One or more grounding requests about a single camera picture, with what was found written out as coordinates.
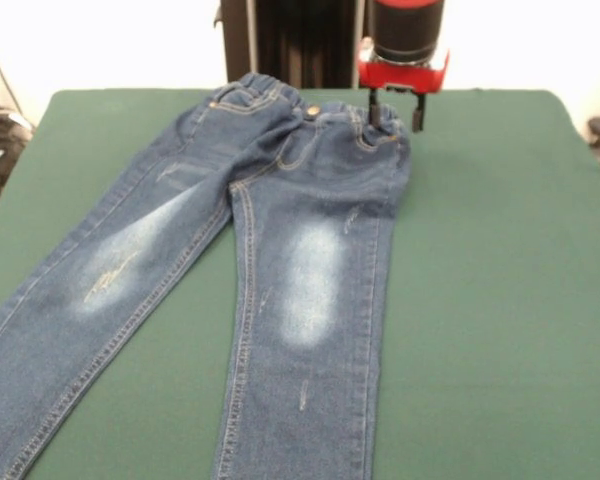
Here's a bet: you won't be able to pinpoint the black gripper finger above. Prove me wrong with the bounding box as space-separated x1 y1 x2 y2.
367 88 382 127
411 93 427 134

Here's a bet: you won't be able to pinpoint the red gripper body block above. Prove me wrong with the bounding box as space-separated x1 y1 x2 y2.
357 37 452 96

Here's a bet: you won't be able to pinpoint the blue denim jeans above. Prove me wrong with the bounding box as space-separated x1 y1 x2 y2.
0 72 412 480

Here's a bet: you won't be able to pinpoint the dark green table cloth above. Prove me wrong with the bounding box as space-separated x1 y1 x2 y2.
0 87 600 480

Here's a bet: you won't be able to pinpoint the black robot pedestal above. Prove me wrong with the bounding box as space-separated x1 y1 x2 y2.
213 0 376 90

